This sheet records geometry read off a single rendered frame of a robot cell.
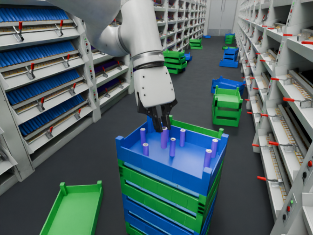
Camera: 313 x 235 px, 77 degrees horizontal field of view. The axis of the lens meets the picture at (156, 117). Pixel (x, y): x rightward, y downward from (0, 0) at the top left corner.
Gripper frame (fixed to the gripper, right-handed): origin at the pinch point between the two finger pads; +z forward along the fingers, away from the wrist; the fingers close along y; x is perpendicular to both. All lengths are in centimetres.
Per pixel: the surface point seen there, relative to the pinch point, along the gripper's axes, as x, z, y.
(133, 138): -18.2, 5.2, 3.0
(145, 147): -7.1, 6.6, 3.6
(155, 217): -12.9, 32.8, 3.4
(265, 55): -49, -21, -125
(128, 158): -11.4, 9.5, 8.3
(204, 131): -33, 15, -40
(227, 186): -30, 47, -46
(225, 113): -68, 17, -93
